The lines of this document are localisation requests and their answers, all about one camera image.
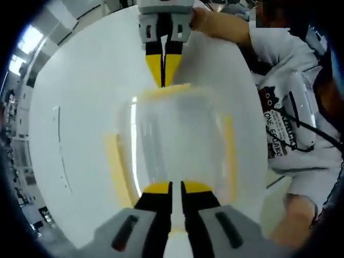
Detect clear plastic container yellow rim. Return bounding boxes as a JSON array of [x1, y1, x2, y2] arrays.
[[103, 82, 239, 235]]

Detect cluttered shelves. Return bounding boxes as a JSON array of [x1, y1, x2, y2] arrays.
[[0, 88, 56, 239]]

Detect person in white shirt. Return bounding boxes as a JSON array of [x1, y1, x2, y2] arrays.
[[248, 25, 344, 195]]

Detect person's leg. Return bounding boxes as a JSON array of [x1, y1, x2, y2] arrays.
[[279, 192, 322, 243]]

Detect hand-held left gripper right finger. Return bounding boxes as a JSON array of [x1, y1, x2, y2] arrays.
[[180, 181, 269, 258]]

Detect black device cable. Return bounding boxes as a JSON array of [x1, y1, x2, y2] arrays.
[[288, 91, 344, 152]]

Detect person's right hand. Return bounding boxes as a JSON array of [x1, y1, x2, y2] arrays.
[[189, 8, 210, 31]]

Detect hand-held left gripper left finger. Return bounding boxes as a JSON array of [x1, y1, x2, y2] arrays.
[[94, 181, 173, 258]]

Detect white chest-worn device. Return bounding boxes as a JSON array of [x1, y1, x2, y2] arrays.
[[279, 71, 317, 152]]

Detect clear plastic storage box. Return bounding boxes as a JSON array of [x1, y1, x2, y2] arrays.
[[115, 94, 230, 208]]

